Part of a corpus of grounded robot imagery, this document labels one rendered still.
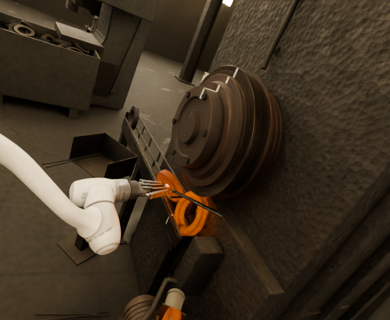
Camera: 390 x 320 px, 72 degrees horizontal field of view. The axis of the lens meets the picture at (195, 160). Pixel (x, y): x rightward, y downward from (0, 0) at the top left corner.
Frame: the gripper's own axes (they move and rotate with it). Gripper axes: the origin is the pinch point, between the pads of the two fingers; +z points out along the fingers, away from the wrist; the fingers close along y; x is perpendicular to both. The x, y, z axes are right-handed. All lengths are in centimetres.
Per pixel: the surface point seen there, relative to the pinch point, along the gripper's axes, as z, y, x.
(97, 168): -22.3, -39.4, -12.1
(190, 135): -10.1, 17.5, 32.1
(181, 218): 1.0, 11.7, -8.1
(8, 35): -65, -231, 21
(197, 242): -5.5, 32.9, -0.7
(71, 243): -29, -49, -70
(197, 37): 335, -585, 77
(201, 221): 1.9, 23.2, -0.4
